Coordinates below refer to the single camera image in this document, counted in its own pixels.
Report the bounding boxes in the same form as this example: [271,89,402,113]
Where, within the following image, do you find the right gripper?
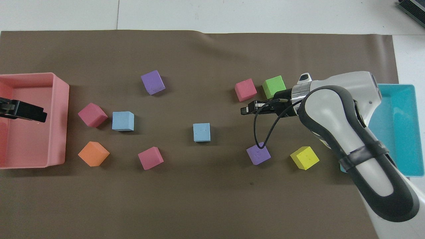
[240,88,301,118]

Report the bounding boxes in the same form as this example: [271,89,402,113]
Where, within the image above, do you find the pink foam block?
[138,146,164,170]
[78,103,109,128]
[234,78,258,102]

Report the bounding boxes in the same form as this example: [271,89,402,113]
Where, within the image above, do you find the green foam block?
[262,75,287,99]

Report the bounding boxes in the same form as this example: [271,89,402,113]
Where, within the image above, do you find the purple foam block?
[246,146,271,166]
[140,70,166,96]

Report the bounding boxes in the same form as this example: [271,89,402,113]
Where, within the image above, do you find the blue foam block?
[193,123,211,143]
[112,111,135,132]

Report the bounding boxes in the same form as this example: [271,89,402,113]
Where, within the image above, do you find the yellow foam block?
[290,146,320,171]

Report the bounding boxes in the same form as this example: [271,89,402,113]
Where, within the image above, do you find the teal plastic tray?
[340,84,425,177]

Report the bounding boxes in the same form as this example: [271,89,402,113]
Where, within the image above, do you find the orange foam block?
[78,141,110,167]

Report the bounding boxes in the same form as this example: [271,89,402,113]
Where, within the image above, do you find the dark grey box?
[396,0,425,19]

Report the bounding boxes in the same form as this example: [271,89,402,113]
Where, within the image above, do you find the pink plastic tray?
[0,72,70,170]

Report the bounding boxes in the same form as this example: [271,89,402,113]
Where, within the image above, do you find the black cable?
[253,98,303,149]

